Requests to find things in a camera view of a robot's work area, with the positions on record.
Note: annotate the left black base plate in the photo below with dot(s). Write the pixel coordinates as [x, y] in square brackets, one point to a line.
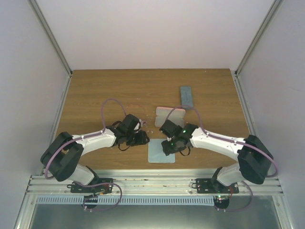
[98, 185]

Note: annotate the pink glasses case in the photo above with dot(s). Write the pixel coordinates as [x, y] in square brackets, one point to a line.
[177, 116]

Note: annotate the grey slotted cable duct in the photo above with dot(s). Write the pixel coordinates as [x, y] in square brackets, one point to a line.
[128, 200]

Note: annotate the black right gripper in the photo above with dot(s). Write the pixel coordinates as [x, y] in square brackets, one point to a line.
[167, 150]

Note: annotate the left aluminium corner post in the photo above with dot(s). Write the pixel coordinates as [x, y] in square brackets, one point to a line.
[42, 20]

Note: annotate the light blue cleaning cloth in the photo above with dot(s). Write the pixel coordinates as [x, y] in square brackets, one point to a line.
[156, 154]

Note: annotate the right aluminium corner post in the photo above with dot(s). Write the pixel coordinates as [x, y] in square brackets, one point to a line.
[262, 28]

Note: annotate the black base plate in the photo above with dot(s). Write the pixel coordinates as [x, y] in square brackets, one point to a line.
[98, 185]
[207, 186]

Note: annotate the pink clear glasses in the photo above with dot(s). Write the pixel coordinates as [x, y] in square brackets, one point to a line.
[137, 110]

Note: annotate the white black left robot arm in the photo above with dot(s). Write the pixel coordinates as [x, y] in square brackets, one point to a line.
[61, 159]

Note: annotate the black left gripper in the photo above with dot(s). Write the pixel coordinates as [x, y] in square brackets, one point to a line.
[141, 140]

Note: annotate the aluminium table edge rail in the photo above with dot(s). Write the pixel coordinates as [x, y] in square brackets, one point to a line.
[133, 182]

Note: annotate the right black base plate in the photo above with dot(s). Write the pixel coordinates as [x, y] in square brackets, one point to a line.
[207, 186]

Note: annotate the aluminium corner post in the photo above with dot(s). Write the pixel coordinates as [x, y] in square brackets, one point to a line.
[42, 20]
[262, 28]

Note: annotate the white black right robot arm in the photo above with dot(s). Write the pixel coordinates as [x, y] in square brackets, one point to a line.
[253, 159]

